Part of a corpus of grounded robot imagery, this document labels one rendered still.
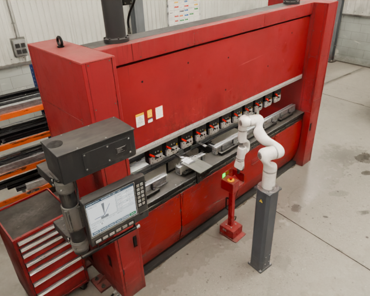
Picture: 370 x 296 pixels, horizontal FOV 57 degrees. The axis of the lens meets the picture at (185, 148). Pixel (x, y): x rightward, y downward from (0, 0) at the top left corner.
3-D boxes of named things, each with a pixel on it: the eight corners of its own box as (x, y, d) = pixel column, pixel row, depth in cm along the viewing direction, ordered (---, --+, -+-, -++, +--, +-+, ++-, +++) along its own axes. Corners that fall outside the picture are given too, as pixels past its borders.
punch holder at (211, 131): (209, 135, 362) (209, 121, 354) (204, 133, 368) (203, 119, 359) (218, 131, 371) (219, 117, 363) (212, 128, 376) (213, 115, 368)
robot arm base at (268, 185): (283, 188, 308) (285, 171, 299) (269, 196, 298) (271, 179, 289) (266, 178, 321) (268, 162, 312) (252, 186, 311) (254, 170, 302)
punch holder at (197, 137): (196, 142, 350) (195, 128, 342) (190, 140, 356) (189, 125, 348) (206, 137, 359) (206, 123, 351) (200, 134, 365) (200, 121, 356)
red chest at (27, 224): (44, 323, 309) (13, 243, 259) (22, 289, 341) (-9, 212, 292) (93, 289, 339) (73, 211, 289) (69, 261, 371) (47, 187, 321)
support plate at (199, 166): (199, 174, 333) (199, 172, 333) (181, 164, 350) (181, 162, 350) (212, 166, 344) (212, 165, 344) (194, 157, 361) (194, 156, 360)
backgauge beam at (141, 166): (115, 190, 333) (114, 181, 328) (107, 184, 342) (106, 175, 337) (256, 117, 468) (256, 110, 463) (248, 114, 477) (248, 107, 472)
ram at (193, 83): (116, 165, 287) (101, 72, 247) (111, 161, 292) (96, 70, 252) (301, 78, 463) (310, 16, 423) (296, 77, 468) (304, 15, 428)
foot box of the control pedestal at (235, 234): (235, 243, 386) (236, 235, 380) (218, 232, 401) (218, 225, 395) (246, 234, 398) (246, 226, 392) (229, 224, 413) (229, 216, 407)
